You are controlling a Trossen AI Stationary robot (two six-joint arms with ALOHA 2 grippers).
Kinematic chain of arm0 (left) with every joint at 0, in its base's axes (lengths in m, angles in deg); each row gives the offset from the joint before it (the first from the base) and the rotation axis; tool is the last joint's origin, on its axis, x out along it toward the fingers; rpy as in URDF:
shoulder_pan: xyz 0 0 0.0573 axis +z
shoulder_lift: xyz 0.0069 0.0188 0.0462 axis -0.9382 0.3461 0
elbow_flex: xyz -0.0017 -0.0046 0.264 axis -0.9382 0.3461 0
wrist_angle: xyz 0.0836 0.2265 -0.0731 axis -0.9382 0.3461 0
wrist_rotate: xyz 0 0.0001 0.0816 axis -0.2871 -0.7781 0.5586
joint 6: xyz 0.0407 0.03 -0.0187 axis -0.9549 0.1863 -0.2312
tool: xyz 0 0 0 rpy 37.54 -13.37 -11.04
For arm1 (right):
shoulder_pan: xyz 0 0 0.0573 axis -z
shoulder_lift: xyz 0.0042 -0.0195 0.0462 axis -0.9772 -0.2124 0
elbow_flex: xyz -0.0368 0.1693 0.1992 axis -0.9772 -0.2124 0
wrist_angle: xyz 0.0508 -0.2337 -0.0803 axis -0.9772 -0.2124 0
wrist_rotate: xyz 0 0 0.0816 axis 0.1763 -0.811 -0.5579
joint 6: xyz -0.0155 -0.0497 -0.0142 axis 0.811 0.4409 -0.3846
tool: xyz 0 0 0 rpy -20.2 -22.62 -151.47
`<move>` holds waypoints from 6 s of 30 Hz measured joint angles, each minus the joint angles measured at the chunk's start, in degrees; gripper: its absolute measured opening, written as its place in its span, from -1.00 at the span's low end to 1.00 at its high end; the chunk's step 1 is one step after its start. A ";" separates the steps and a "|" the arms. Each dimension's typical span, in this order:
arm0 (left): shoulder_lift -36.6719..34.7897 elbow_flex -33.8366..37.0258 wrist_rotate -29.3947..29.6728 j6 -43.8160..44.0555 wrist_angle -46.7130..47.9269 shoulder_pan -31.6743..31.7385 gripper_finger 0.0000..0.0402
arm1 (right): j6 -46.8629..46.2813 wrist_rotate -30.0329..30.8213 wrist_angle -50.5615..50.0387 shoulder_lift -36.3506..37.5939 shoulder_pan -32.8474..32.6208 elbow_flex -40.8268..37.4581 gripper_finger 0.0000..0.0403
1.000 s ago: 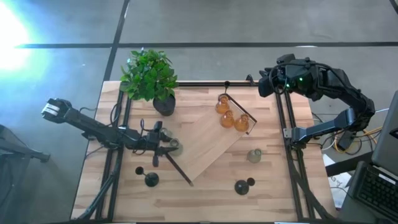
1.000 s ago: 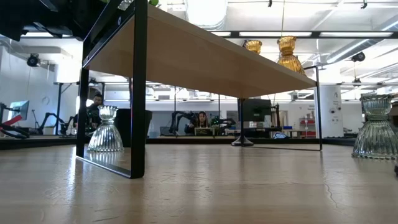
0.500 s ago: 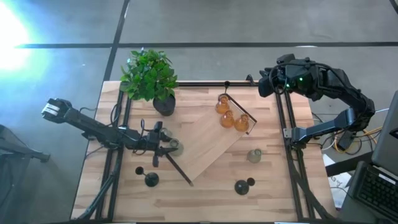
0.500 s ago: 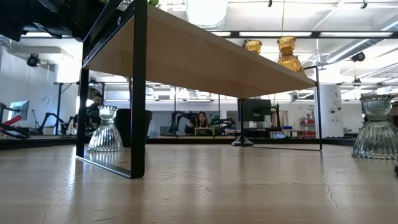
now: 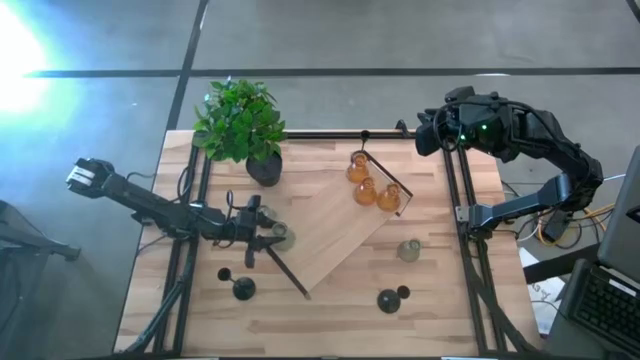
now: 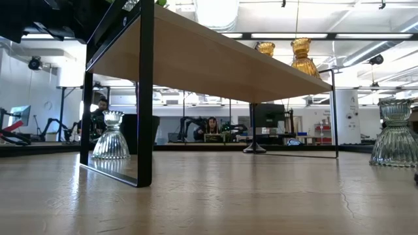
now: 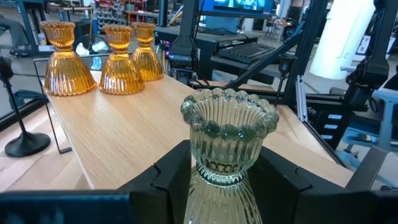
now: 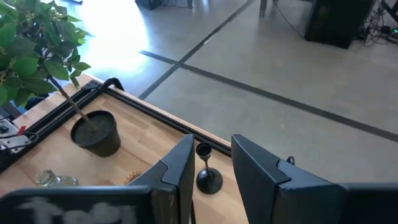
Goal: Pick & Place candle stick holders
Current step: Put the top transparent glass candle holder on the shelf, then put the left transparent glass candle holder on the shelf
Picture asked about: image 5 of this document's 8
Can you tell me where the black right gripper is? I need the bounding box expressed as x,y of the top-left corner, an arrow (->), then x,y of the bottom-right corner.
415,102 -> 484,157

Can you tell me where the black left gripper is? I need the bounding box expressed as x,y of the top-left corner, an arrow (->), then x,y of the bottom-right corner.
230,195 -> 289,269

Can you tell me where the amber ribbed glass candle holder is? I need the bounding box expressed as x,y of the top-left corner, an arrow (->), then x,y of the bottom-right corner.
344,152 -> 371,185
375,182 -> 403,214
352,175 -> 380,207

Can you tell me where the black plant pot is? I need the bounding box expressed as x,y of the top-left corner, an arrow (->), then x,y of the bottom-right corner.
244,151 -> 284,189

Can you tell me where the wooden tray with black rim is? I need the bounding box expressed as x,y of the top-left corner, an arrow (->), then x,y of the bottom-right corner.
259,148 -> 415,301

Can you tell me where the green leafy plant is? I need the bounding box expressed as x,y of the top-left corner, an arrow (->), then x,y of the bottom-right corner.
192,78 -> 288,165

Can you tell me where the black power adapter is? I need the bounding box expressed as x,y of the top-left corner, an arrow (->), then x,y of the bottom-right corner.
542,209 -> 571,244

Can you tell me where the black side table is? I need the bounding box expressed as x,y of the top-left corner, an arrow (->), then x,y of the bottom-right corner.
522,244 -> 640,360

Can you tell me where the white paper sheet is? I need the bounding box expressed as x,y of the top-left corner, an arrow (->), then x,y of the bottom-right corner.
518,247 -> 569,336

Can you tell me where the grey laptop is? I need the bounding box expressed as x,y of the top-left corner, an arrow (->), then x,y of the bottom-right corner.
597,144 -> 640,284

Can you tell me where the black stand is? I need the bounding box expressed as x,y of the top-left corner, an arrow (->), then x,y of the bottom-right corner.
0,199 -> 82,360

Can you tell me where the black keyboard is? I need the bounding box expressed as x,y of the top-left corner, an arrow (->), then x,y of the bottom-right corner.
569,259 -> 640,354

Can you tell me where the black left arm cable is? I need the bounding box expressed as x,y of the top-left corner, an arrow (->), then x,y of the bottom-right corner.
124,164 -> 201,251

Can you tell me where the black aluminium table frame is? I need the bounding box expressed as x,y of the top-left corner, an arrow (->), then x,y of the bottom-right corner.
113,128 -> 544,359

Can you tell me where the yellow cable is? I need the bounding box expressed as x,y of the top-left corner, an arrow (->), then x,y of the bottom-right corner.
537,202 -> 617,247

